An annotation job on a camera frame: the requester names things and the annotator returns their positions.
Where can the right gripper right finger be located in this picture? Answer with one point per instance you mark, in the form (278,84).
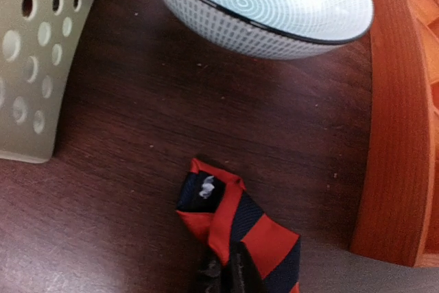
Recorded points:
(241,272)

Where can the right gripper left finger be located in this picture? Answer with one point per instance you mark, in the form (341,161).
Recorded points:
(209,277)

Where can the red navy striped tie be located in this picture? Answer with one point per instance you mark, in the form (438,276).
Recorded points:
(216,208)

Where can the orange compartment organizer box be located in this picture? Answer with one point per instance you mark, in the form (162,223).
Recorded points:
(397,220)

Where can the pale blue ceramic bowl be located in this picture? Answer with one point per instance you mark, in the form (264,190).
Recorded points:
(276,29)

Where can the beige plastic basket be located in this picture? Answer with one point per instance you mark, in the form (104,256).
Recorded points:
(38,43)

